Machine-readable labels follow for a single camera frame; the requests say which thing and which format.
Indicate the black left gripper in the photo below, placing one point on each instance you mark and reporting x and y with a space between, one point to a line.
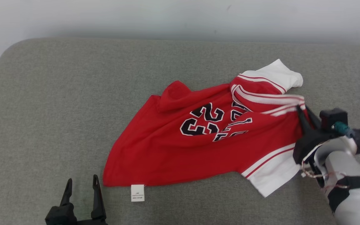
61 217

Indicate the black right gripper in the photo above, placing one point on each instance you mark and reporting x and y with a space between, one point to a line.
308 145

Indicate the red jersey number 23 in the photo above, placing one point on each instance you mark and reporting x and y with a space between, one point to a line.
167 156

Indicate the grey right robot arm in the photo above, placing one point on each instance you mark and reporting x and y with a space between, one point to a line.
348 175

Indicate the grey fabric sofa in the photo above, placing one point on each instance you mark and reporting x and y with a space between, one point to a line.
58 109

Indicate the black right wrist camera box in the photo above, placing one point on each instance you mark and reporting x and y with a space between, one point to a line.
333 118

